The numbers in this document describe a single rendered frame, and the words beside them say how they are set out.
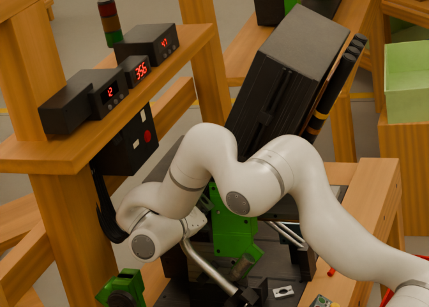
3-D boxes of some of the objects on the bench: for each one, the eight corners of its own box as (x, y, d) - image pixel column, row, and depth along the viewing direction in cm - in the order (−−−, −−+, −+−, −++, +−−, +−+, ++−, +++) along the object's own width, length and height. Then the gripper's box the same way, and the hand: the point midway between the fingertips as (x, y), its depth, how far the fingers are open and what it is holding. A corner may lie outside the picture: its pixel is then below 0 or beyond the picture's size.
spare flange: (291, 287, 229) (291, 284, 229) (294, 295, 226) (293, 293, 225) (272, 291, 229) (272, 289, 229) (275, 299, 226) (275, 297, 225)
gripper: (140, 212, 201) (172, 192, 218) (185, 259, 199) (213, 235, 216) (158, 193, 198) (188, 173, 215) (203, 240, 196) (230, 218, 213)
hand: (198, 207), depth 213 cm, fingers closed on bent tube, 3 cm apart
